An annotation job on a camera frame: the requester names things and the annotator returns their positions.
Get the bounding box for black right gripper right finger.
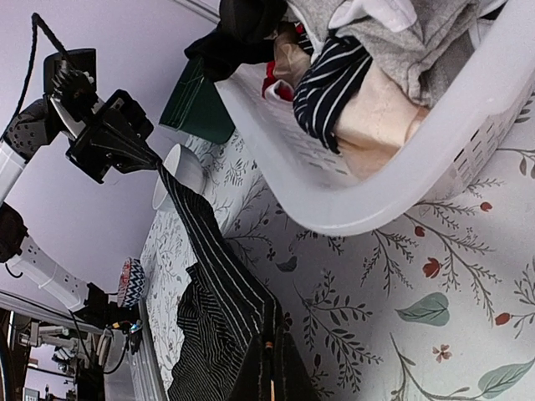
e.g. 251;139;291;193
273;327;319;401

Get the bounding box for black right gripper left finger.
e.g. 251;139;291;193
228;335;274;401

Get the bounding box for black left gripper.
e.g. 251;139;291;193
66;89;161;184

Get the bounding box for black pinstriped underwear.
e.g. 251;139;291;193
158;165;283;400

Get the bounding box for black underwear in basket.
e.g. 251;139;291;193
184;0;288;82

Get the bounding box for navy white striped underwear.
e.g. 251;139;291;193
293;35;373;155

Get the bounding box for grey underwear in basket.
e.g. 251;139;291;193
288;0;503;107

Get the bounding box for white ceramic bowl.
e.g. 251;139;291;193
150;144;208;212

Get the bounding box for green compartment tray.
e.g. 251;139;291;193
159;58;235;145

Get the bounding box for red patterned bowl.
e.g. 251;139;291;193
117;257;146;308

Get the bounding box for left robot arm white sleeves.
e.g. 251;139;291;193
0;98;114;314

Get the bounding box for floral patterned table mat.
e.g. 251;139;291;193
140;91;535;401

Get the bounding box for white plastic laundry basket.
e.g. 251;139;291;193
217;0;534;236

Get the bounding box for cream cloth in basket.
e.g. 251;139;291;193
269;23;430;180

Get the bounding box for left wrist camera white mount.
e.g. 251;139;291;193
43;48;104;141

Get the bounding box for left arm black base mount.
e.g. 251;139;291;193
70;283;145;377

